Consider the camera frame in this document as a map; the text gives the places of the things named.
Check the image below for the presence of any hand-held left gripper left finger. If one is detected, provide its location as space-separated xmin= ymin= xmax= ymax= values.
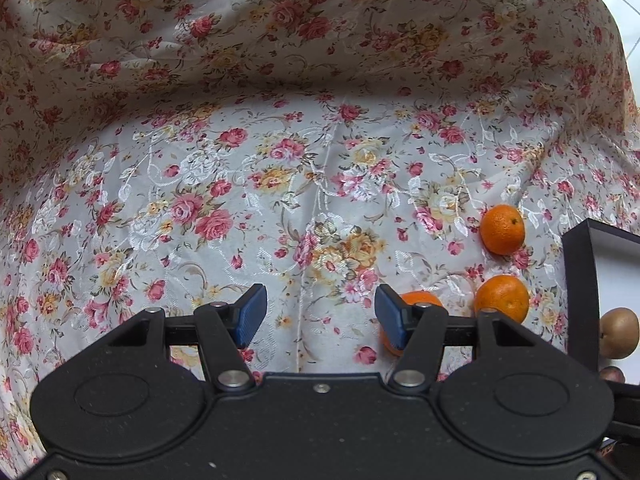
xmin=105 ymin=283 xmax=268 ymax=392

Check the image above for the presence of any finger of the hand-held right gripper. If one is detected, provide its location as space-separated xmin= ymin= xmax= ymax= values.
xmin=607 ymin=382 xmax=640 ymax=442

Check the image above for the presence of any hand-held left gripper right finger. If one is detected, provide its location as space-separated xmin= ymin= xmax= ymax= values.
xmin=375 ymin=284 xmax=540 ymax=392

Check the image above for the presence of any orange tangerine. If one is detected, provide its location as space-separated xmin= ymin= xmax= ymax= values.
xmin=380 ymin=290 xmax=445 ymax=358
xmin=479 ymin=204 xmax=526 ymax=256
xmin=473 ymin=274 xmax=530 ymax=325

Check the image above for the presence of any tan brown kiwi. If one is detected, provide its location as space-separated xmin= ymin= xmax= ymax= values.
xmin=600 ymin=307 xmax=640 ymax=360

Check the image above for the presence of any black box with white inside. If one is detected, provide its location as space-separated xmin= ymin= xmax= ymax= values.
xmin=561 ymin=219 xmax=640 ymax=386

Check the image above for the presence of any floral printed blanket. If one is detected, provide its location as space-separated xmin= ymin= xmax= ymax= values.
xmin=0 ymin=0 xmax=640 ymax=480

